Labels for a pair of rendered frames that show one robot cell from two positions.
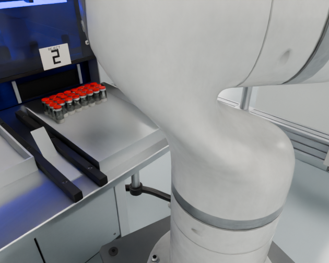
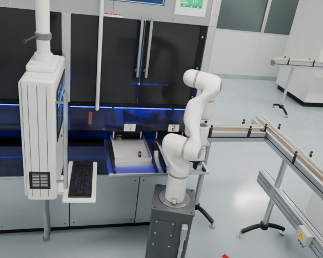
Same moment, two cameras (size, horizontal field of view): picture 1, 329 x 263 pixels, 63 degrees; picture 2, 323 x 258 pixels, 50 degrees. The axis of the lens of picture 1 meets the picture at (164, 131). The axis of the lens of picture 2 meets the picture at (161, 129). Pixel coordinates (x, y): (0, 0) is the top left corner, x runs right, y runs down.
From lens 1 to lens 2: 1.81 m
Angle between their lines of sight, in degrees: 28
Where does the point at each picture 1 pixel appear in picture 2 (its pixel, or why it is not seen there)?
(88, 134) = not seen: hidden behind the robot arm
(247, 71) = (175, 154)
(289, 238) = not seen: outside the picture
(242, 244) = (173, 180)
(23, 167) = (148, 159)
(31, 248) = (135, 196)
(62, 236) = (147, 199)
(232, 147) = (173, 163)
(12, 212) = (141, 168)
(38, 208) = (147, 170)
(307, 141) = (295, 219)
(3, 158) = (144, 154)
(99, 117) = not seen: hidden behind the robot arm
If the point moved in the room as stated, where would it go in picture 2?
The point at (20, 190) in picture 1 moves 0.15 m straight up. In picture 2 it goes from (145, 164) to (147, 145)
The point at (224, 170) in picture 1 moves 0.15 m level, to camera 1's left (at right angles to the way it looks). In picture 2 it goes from (171, 165) to (150, 155)
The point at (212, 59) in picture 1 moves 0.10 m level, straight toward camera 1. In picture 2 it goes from (170, 151) to (158, 156)
